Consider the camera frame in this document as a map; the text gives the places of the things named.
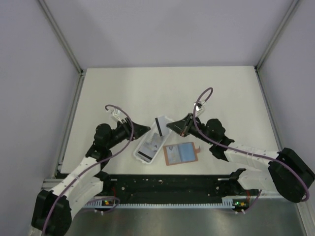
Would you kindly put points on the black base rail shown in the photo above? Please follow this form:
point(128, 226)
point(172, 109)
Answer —
point(172, 189)

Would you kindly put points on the silver VIP card 88888819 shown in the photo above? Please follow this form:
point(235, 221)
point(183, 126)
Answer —
point(173, 155)

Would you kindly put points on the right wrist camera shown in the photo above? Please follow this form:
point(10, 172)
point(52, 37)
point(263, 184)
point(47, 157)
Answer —
point(199, 108)

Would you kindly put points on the grey slotted cable duct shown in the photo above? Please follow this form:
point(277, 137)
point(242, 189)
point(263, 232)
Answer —
point(227, 203)

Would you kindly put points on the right aluminium frame post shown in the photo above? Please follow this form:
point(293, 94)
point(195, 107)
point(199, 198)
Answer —
point(277, 34)

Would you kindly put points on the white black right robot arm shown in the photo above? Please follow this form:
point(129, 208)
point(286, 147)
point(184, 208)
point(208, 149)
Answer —
point(276, 171)

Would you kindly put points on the aluminium base frame rail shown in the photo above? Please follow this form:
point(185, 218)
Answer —
point(269, 194)

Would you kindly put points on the upper silver chip card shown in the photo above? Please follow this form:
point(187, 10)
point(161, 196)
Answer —
point(144, 157)

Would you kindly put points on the aluminium frame post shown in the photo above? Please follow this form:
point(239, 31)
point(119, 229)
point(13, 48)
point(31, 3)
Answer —
point(59, 35)
point(277, 34)

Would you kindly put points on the tan leather card holder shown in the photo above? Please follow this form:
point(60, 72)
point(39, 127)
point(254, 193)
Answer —
point(188, 152)

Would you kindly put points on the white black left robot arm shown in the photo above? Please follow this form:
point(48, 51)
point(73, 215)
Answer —
point(55, 209)

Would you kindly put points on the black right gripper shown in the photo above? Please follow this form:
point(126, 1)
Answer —
point(182, 127)

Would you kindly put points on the white plastic basket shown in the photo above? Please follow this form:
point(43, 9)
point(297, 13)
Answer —
point(147, 139)

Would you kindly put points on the left aluminium frame post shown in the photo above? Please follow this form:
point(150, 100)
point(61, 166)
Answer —
point(59, 35)

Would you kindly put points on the grey card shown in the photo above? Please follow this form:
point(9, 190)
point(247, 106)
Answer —
point(161, 123)

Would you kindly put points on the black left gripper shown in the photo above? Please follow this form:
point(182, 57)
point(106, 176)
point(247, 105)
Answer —
point(139, 130)

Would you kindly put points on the silver VIP card 88888815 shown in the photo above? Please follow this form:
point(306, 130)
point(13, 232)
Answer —
point(157, 139)

